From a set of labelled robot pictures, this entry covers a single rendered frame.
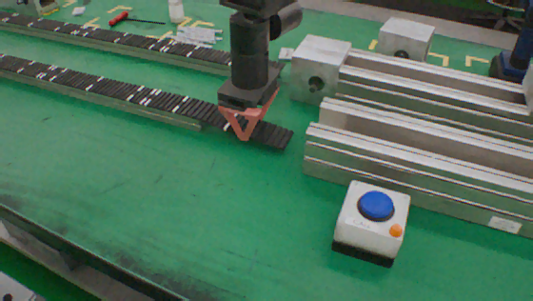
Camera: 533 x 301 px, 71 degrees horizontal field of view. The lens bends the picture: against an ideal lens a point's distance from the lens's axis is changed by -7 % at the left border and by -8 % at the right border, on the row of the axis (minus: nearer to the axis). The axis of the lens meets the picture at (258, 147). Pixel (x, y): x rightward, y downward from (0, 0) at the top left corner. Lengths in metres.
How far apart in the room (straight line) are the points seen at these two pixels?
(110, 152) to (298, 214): 0.33
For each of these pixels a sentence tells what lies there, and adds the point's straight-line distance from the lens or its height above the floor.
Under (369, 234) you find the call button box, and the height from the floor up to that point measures 0.83.
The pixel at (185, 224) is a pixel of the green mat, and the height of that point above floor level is 0.78.
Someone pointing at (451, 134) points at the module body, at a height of 0.86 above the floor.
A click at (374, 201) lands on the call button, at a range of 0.51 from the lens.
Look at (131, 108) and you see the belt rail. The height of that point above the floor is 0.79.
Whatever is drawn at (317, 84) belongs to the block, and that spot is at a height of 0.83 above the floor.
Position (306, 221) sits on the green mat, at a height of 0.78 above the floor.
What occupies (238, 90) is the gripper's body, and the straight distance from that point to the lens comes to 0.60.
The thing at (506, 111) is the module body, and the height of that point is 0.86.
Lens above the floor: 1.22
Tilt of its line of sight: 40 degrees down
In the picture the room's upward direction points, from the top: straight up
